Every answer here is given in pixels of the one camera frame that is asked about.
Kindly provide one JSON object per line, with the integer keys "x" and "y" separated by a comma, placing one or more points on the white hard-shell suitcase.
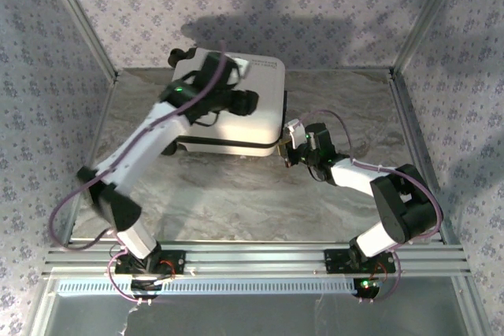
{"x": 264, "y": 115}

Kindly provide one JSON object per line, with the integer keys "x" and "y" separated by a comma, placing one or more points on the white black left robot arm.
{"x": 145, "y": 143}

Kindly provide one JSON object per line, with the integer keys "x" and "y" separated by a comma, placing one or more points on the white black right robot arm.
{"x": 354, "y": 172}

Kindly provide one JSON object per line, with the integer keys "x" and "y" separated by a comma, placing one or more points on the grey metal sheet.
{"x": 256, "y": 316}

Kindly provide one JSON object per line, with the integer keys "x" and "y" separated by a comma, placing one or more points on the aluminium side rail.
{"x": 407, "y": 115}
{"x": 96, "y": 135}

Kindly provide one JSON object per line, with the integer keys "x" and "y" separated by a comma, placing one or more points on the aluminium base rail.
{"x": 256, "y": 259}

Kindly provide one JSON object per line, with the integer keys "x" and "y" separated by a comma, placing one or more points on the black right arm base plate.
{"x": 334, "y": 261}

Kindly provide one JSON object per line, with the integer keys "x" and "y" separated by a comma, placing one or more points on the aluminium frame post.
{"x": 426, "y": 17}
{"x": 80, "y": 17}

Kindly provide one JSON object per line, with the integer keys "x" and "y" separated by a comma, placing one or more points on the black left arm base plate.
{"x": 177, "y": 261}

